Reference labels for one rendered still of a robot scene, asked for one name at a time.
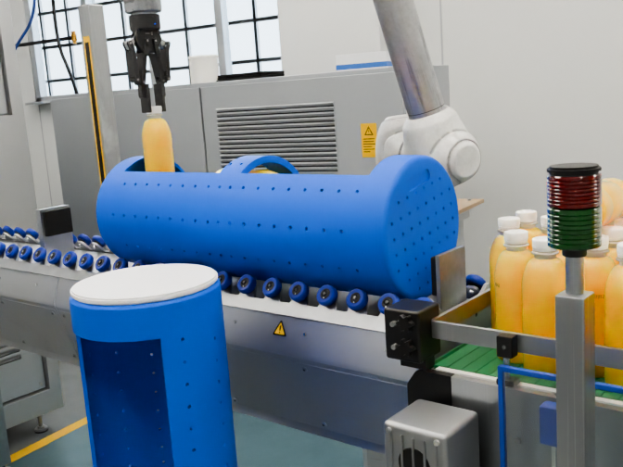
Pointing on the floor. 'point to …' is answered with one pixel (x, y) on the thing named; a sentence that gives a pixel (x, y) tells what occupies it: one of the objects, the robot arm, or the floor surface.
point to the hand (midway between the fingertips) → (152, 98)
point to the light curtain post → (99, 88)
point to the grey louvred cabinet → (238, 127)
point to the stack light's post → (575, 379)
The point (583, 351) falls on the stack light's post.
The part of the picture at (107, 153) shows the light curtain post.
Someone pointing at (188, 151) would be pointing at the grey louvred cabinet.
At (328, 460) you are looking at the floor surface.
